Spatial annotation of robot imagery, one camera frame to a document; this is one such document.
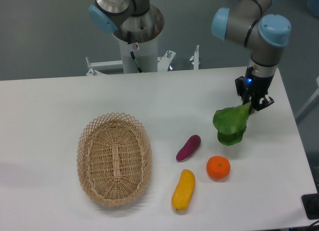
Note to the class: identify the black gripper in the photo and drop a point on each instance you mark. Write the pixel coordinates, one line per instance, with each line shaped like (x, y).
(252, 87)

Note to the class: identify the green leafy vegetable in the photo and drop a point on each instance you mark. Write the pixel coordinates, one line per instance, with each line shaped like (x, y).
(231, 123)

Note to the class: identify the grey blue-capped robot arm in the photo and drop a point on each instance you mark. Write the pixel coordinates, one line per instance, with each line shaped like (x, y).
(265, 35)

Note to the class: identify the white table leg right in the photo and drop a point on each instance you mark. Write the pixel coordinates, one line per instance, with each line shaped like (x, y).
(308, 106)

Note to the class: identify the purple sweet potato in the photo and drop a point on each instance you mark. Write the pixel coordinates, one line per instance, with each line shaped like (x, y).
(189, 148)

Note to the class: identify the orange tangerine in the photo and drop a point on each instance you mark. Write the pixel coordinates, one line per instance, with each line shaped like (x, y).
(218, 167)

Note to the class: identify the yellow mango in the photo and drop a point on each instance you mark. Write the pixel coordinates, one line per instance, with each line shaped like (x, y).
(183, 192)

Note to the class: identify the black device at table edge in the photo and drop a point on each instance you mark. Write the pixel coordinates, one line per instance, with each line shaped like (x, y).
(311, 206)

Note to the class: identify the woven wicker basket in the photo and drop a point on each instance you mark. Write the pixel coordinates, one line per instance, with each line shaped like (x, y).
(114, 159)

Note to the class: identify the white metal base frame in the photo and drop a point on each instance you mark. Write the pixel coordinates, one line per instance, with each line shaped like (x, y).
(164, 63)

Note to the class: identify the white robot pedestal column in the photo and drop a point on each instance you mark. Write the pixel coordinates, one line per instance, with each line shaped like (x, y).
(138, 41)

